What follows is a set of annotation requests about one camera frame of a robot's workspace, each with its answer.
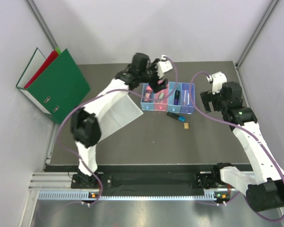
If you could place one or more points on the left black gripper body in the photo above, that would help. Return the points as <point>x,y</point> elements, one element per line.
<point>150,75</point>

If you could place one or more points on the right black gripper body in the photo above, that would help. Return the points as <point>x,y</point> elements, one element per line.
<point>218,104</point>

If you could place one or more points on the pink capped crayon tube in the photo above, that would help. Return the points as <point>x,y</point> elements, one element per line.
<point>148,93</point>

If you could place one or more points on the green highlighter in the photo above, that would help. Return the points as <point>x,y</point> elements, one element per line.
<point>161,95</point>

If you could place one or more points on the light blue drawer bin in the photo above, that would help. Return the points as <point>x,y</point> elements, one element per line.
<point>171,107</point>
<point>147,106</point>

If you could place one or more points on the pink drawer bin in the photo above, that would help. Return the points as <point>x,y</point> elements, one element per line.
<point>162,106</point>

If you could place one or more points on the purple drawer bin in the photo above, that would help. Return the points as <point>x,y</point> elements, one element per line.
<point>191,89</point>

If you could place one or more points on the purple capped black highlighter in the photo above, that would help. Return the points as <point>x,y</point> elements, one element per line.
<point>176,97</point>

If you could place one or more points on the white blue whiteboard marker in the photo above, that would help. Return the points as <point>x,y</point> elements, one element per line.
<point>188,99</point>

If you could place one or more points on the clear mesh zipper pouch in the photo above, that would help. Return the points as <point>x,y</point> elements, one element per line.
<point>123,112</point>

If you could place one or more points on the white peach pencil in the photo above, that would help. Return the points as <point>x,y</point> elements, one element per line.
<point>184,98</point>

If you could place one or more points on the blue capped black highlighter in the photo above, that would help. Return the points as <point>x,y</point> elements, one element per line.
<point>176,116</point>

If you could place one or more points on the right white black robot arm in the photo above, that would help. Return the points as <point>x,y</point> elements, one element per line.
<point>265,190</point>

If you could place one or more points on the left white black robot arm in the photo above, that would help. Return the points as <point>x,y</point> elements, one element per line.
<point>85,126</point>

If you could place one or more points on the green lever arch binder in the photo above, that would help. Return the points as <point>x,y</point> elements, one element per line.
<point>59,89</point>

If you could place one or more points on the red folder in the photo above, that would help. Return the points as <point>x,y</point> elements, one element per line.
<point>53,55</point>

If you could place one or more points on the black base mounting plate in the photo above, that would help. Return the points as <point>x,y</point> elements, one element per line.
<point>115,176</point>

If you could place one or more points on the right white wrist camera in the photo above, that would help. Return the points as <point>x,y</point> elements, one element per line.
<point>217,80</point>

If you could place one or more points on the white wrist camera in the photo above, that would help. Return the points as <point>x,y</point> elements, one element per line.
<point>163,66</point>
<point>217,80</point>

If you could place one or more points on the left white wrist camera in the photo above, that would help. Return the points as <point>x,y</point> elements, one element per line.
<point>163,66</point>

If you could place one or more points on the right aluminium corner post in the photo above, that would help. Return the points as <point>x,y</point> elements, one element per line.
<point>257,32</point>

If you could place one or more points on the aluminium corner post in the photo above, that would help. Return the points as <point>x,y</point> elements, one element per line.
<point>257,32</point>
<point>41,22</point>

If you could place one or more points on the left aluminium corner post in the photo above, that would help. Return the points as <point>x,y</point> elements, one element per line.
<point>41,22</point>

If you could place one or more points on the slotted grey cable duct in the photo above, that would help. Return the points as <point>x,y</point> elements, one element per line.
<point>75,195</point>

